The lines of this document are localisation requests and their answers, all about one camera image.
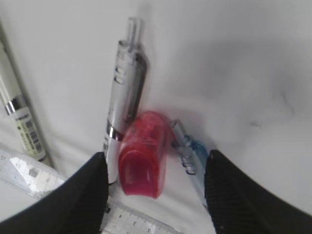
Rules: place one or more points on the clear plastic ruler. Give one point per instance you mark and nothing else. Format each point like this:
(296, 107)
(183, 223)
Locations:
(38, 180)

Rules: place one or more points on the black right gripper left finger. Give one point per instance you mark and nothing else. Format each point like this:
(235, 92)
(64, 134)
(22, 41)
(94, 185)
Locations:
(76, 207)

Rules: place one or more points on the blue grip pen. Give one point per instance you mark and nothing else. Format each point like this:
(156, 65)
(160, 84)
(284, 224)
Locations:
(193, 155)

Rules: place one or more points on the grey barrel pen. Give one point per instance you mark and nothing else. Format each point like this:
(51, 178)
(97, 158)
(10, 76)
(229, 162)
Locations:
(129, 76)

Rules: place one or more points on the cream barrel pen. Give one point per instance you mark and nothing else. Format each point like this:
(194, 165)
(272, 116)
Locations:
(17, 109)

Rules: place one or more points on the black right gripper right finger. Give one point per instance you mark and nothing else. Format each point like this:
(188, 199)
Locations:
(239, 205)

